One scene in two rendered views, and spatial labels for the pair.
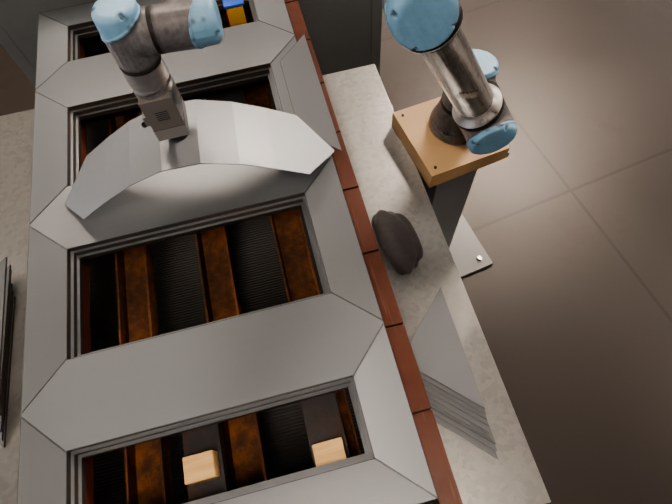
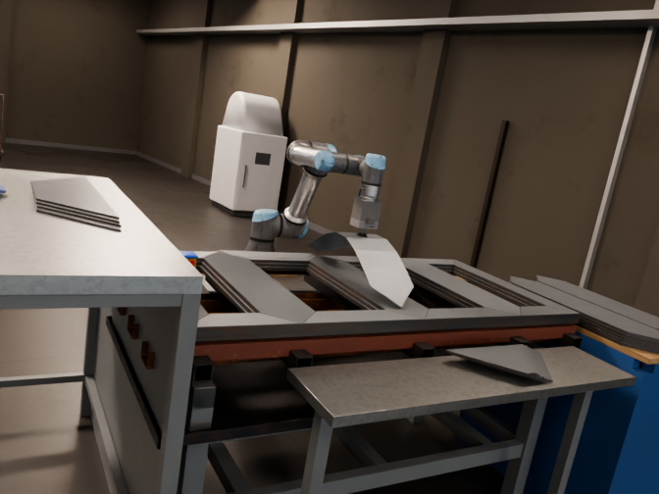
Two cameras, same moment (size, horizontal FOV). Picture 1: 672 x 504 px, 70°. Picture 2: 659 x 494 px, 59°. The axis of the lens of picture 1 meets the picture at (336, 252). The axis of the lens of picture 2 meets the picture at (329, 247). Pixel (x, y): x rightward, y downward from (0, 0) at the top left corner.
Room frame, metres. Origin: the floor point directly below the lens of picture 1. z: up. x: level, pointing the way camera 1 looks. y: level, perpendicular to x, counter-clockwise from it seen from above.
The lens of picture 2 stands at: (1.64, 2.23, 1.43)
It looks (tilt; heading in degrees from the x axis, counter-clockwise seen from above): 12 degrees down; 247
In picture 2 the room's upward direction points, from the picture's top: 10 degrees clockwise
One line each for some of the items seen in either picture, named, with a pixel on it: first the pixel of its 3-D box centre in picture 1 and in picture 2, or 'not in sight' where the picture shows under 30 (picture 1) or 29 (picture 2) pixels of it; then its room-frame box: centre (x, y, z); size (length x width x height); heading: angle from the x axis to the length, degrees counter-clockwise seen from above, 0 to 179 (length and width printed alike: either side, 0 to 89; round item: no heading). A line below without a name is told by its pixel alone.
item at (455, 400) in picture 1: (442, 374); not in sight; (0.22, -0.21, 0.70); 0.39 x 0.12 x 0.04; 8
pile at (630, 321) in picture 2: not in sight; (590, 310); (-0.35, 0.45, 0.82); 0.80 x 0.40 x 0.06; 98
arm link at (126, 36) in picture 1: (128, 34); (373, 170); (0.71, 0.30, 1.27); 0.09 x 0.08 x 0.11; 94
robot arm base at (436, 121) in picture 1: (459, 111); (261, 247); (0.90, -0.38, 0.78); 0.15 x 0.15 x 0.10
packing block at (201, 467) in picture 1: (201, 467); not in sight; (0.07, 0.31, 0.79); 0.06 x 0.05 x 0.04; 98
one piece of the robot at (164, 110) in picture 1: (156, 102); (367, 212); (0.72, 0.32, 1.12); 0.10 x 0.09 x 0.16; 99
